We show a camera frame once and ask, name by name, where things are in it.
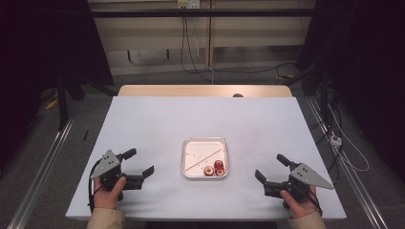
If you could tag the white power strip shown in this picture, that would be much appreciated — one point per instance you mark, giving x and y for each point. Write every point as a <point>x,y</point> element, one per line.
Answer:
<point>335,140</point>

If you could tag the small black floor object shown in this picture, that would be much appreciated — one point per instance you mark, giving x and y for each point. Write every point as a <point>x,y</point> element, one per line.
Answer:
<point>86,135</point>

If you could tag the thin wooden skewer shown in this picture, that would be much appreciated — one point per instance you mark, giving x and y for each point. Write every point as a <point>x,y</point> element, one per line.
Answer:
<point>203,160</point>

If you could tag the person's left hand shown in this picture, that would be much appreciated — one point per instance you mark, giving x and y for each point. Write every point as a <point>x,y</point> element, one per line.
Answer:
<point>106,198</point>

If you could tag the black horizontal frame bar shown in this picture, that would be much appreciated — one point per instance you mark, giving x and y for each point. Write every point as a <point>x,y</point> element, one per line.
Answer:
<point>191,13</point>

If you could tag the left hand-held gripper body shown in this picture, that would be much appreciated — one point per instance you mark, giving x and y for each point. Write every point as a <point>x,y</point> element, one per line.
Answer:
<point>106,165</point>

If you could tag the yellow floor tape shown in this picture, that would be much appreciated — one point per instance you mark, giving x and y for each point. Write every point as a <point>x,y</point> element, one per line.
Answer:
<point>51,103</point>

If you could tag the person's right hand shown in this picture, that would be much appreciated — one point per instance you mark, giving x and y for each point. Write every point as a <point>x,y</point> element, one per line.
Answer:
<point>302,208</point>

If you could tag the dark round table grommet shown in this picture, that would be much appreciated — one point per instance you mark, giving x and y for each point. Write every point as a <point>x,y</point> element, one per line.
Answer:
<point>238,95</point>

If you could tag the white wall socket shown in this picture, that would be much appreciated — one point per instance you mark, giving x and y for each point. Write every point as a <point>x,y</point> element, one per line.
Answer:
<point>188,3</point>

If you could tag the light wooden table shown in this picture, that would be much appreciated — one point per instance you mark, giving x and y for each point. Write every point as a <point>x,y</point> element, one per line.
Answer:
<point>191,90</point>

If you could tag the silver metal tray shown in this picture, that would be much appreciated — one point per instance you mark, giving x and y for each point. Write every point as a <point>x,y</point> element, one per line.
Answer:
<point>199,149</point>

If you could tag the dark curtain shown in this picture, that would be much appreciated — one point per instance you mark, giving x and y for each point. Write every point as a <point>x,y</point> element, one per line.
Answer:
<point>366,63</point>
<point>38,47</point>

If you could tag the aluminium floor rail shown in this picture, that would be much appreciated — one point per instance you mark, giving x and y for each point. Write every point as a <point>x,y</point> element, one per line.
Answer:
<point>356,184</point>
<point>41,171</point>

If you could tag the black metal stand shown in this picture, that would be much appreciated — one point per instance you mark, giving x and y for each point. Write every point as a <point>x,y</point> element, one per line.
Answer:
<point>62,101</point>

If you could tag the red cored hawthorn fruit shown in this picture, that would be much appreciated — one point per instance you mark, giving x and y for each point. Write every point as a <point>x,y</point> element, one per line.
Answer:
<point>218,163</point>
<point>220,172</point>
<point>208,170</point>

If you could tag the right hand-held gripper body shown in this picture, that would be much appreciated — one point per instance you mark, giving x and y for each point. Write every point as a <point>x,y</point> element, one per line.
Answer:
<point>305,176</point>

